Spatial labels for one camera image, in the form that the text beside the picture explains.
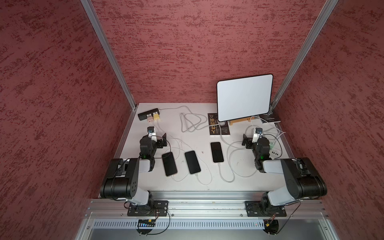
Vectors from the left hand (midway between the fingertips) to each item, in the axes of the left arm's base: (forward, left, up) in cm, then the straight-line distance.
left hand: (158, 135), depth 93 cm
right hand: (+1, -60, -1) cm, 60 cm away
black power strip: (+21, +16, -5) cm, 26 cm away
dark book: (+12, -40, -7) cm, 42 cm away
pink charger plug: (+19, +11, -6) cm, 23 cm away
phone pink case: (-16, -8, -7) cm, 20 cm away
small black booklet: (+23, -82, -8) cm, 86 cm away
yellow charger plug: (+22, +7, -7) cm, 24 cm away
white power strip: (-9, -74, -6) cm, 75 cm away
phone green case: (-14, -22, -8) cm, 28 cm away
